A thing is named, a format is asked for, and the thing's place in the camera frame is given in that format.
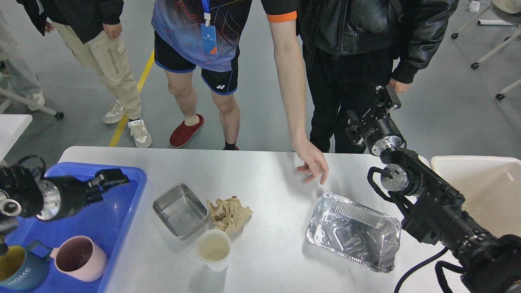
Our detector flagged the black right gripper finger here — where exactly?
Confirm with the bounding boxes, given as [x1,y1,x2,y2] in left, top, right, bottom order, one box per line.
[346,110,360,131]
[370,85,402,120]

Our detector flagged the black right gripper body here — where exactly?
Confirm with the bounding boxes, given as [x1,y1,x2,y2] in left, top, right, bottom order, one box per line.
[346,119,405,157]

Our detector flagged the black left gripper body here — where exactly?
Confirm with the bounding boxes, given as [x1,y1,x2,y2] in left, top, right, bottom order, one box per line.
[36,176,91,221]

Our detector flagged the pink mug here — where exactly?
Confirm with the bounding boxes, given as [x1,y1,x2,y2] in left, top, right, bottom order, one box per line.
[50,235,109,282]

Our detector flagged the square stainless steel tray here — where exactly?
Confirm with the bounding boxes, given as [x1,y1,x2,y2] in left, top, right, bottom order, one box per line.
[153,184,209,241]

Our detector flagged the aluminium foil tray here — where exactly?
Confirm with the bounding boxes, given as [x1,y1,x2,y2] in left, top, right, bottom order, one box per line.
[305,192,401,273]

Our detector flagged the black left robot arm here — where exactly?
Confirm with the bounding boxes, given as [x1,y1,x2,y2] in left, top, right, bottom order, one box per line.
[0,156,129,254]

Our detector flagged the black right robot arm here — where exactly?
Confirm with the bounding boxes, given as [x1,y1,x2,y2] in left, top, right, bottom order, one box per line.
[346,85,521,293]

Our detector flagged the person's hand on table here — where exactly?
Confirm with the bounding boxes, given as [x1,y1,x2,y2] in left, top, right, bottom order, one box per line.
[291,137,329,185]

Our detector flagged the blue plastic tray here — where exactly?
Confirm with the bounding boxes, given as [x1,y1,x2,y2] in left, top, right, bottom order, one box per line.
[6,166,147,293]

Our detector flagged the person in black leather jacket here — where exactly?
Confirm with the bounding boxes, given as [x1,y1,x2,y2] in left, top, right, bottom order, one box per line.
[297,0,458,153]

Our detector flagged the blue HOME mug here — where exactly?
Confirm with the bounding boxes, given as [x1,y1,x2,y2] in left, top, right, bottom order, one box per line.
[0,241,52,291]

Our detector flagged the white side table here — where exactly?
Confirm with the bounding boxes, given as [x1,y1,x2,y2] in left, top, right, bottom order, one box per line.
[0,114,33,165]

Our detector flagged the white chair base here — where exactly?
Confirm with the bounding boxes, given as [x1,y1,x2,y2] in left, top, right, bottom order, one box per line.
[0,8,65,120]

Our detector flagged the beige plastic bin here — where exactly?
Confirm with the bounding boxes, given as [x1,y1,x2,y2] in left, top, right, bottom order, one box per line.
[430,155,521,237]

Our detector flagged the white paper cup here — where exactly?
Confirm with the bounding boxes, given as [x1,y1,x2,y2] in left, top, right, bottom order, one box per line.
[193,229,231,271]

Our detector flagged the crumpled brown paper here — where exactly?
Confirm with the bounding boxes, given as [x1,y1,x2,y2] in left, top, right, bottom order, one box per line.
[206,196,253,235]

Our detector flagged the person in khaki trousers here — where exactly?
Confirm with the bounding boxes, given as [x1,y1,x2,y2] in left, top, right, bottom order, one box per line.
[19,0,151,148]

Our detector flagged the white rolling chair legs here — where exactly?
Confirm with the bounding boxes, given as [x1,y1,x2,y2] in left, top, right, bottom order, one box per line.
[451,0,521,101]

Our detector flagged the person in blue shorts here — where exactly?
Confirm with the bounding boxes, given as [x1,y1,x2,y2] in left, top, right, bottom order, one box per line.
[151,0,329,185]

